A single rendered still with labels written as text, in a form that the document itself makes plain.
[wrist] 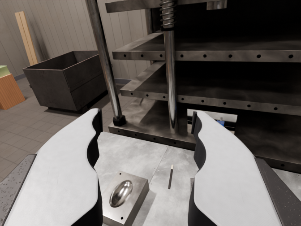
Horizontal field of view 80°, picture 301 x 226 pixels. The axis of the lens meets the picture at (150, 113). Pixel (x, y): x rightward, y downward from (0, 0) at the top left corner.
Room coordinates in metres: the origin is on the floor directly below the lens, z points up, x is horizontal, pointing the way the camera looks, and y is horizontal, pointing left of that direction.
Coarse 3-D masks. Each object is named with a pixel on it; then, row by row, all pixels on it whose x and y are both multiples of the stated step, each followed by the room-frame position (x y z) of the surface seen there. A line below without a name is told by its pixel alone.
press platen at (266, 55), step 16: (160, 32) 1.65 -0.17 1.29; (176, 32) 1.54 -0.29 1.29; (192, 32) 1.45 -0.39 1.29; (208, 32) 1.36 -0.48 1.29; (224, 32) 1.29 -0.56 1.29; (240, 32) 1.22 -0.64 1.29; (256, 32) 1.15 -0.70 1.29; (272, 32) 1.10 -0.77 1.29; (288, 32) 1.04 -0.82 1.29; (128, 48) 1.16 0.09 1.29; (144, 48) 1.10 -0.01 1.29; (160, 48) 1.05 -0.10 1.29; (176, 48) 1.00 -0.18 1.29; (192, 48) 0.96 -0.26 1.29; (208, 48) 0.91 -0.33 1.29; (224, 48) 0.88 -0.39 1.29; (240, 48) 0.84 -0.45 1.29; (256, 48) 0.81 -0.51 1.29; (272, 48) 0.78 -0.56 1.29; (288, 48) 0.75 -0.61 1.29
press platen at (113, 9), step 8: (120, 0) 1.12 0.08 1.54; (128, 0) 1.10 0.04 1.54; (136, 0) 1.07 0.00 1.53; (144, 0) 1.05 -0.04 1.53; (152, 0) 1.03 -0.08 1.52; (160, 0) 1.01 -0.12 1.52; (176, 0) 0.98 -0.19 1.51; (184, 0) 0.96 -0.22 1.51; (192, 0) 0.94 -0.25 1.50; (200, 0) 0.92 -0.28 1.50; (208, 0) 0.91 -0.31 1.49; (216, 0) 0.89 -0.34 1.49; (112, 8) 1.15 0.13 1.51; (120, 8) 1.12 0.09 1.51; (128, 8) 1.10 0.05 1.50; (136, 8) 1.08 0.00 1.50; (144, 8) 1.06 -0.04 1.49
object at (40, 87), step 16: (48, 64) 3.45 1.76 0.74; (64, 64) 3.76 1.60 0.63; (80, 64) 2.96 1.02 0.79; (96, 64) 3.29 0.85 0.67; (32, 80) 2.97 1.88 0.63; (48, 80) 2.80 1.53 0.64; (64, 80) 2.65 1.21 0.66; (80, 80) 2.86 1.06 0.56; (96, 80) 3.19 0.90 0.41; (48, 96) 2.87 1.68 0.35; (64, 96) 2.71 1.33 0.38; (80, 96) 2.76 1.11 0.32; (96, 96) 3.09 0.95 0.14; (80, 112) 2.78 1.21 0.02
